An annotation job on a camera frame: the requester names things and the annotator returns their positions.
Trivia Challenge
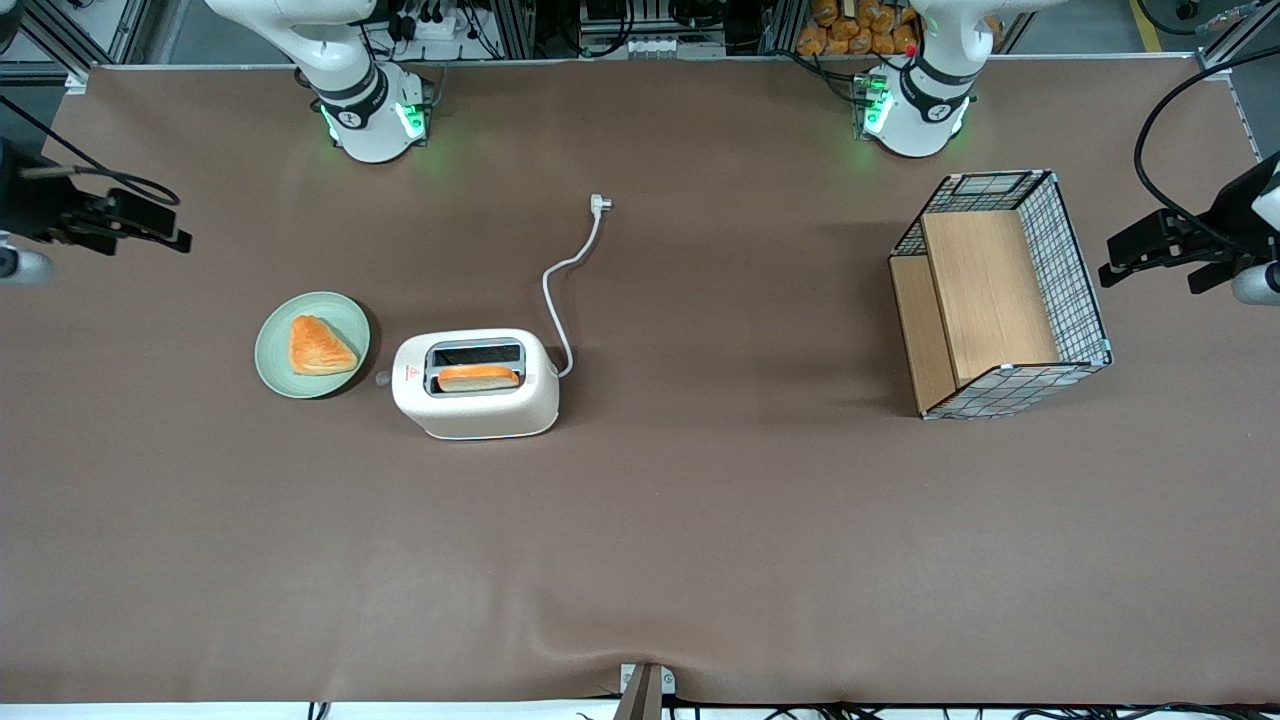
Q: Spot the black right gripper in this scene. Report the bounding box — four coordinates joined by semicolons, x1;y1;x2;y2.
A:
0;140;193;256

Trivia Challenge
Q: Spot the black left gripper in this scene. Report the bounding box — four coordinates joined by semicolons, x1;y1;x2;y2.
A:
1098;155;1276;293

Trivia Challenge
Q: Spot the white two-slot toaster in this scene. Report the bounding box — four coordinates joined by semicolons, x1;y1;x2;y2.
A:
374;328;561;441

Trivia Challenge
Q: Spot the pale green round plate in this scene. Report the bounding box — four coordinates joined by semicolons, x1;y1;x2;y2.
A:
254;291;371;400

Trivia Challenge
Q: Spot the triangular orange pastry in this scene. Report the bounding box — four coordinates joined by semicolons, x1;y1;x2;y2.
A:
289;315;360;377

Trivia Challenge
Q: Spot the white power strip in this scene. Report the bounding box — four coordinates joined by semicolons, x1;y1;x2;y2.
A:
393;8;463;42

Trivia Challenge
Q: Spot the pile of orange bread rolls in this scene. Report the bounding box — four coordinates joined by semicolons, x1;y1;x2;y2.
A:
797;0;921;57

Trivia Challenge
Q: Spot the toast slice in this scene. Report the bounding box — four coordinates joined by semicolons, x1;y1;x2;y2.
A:
436;364;521;393

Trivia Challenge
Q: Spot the brown table mat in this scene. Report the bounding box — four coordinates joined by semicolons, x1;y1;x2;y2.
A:
0;57;1280;706

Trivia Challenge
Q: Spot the grey control unit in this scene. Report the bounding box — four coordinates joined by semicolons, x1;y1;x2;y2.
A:
578;0;733;59

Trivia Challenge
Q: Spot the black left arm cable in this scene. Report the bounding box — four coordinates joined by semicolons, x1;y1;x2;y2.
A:
1133;45;1280;253

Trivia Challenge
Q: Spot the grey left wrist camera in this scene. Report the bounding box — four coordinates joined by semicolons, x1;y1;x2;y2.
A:
1230;260;1280;306

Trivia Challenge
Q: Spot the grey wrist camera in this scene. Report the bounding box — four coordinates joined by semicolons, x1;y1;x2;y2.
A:
0;245;54;287
1230;260;1280;306

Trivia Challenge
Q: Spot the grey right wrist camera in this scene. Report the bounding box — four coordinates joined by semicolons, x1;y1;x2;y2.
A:
0;245;54;287

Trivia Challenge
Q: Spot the wire basket with wooden panels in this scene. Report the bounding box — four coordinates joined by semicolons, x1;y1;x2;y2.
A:
888;170;1113;421

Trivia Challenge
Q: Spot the aluminium frame profile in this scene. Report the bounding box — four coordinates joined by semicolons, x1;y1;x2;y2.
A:
492;0;538;59
0;0;153;83
1193;8;1280;73
762;0;811;55

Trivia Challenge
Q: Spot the white toaster power cord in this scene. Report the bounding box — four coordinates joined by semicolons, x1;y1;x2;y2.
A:
541;194;614;379

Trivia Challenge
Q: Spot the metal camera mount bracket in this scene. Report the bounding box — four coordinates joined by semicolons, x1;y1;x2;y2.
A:
617;662;677;720

